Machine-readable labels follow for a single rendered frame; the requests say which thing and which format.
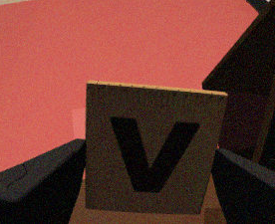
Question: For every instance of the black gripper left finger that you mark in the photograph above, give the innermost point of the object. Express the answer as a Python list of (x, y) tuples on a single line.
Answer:
[(44, 189)]

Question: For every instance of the brown wooden a-frame board stand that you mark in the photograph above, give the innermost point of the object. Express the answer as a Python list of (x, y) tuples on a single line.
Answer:
[(249, 67)]

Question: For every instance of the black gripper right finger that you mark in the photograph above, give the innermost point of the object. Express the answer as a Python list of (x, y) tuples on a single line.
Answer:
[(245, 190)]

